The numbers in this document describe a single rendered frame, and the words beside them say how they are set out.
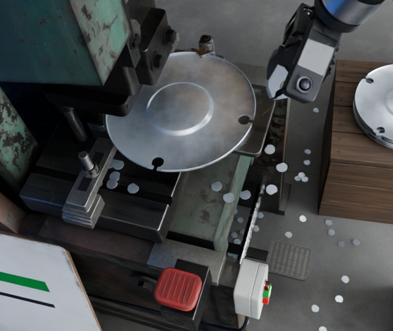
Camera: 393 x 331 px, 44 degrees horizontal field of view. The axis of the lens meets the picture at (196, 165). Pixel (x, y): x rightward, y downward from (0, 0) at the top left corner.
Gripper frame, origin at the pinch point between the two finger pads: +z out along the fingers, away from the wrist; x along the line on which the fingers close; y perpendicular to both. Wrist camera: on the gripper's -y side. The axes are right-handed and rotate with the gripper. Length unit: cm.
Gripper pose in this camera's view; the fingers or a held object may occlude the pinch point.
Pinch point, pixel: (274, 96)
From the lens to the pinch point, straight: 83.4
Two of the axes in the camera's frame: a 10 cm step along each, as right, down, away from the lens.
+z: -3.0, 4.2, 8.6
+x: -9.2, -3.6, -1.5
